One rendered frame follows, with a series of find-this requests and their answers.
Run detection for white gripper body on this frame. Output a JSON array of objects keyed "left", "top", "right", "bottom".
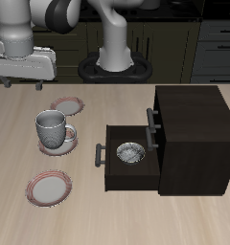
[{"left": 0, "top": 46, "right": 58, "bottom": 81}]

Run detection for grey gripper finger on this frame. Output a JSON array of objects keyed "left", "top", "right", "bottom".
[
  {"left": 0, "top": 76, "right": 12, "bottom": 89},
  {"left": 34, "top": 79, "right": 45, "bottom": 92}
]

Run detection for red-rimmed white plate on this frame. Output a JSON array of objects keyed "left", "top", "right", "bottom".
[
  {"left": 49, "top": 96, "right": 86, "bottom": 117},
  {"left": 24, "top": 169, "right": 74, "bottom": 209},
  {"left": 37, "top": 126, "right": 80, "bottom": 158}
]

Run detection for white porcelain mug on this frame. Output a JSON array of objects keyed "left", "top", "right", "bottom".
[{"left": 34, "top": 109, "right": 79, "bottom": 150}]

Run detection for black and white patterned bowl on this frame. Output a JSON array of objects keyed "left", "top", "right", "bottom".
[{"left": 115, "top": 141, "right": 147, "bottom": 166}]

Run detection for dark wooden cabinet drawer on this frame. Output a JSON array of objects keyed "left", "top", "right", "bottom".
[{"left": 94, "top": 123, "right": 162, "bottom": 193}]

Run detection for dark kitchen cupboards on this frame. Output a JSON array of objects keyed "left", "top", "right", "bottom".
[{"left": 0, "top": 0, "right": 230, "bottom": 85}]

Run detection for dark wooden cabinet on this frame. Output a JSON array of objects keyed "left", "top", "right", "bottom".
[{"left": 146, "top": 84, "right": 230, "bottom": 197}]

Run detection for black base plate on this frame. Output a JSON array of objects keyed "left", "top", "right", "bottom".
[{"left": 77, "top": 51, "right": 153, "bottom": 84}]

